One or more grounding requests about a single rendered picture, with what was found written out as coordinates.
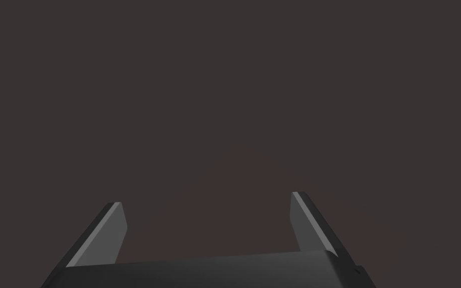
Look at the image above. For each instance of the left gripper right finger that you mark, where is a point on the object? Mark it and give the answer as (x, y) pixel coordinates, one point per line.
(309, 228)

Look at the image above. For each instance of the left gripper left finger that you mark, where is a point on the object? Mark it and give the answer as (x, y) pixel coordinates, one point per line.
(104, 238)

